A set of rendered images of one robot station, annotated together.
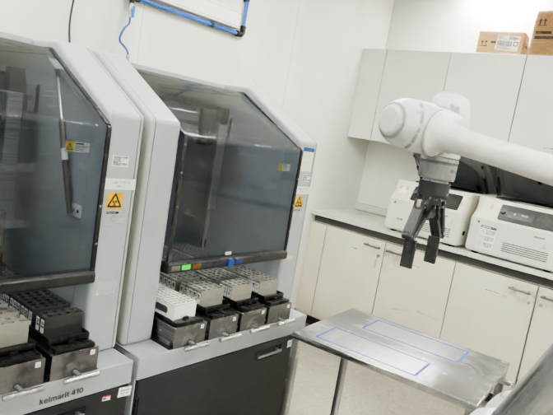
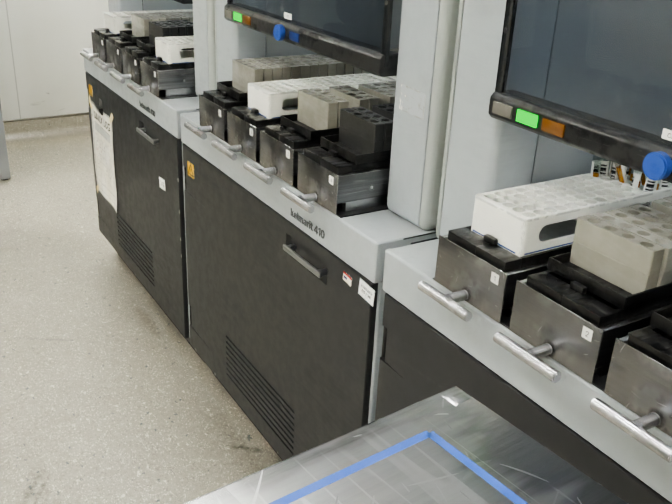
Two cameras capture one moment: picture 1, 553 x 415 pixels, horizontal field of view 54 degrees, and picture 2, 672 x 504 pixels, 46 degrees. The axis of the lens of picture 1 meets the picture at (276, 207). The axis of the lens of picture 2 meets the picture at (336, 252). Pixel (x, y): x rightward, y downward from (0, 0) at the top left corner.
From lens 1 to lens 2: 1.97 m
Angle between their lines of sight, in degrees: 104
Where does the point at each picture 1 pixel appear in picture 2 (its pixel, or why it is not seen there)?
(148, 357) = (396, 259)
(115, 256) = (423, 42)
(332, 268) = not seen: outside the picture
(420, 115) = not seen: outside the picture
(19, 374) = (276, 154)
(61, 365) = (305, 173)
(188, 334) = (465, 273)
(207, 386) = not seen: hidden behind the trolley
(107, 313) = (412, 153)
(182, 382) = (453, 379)
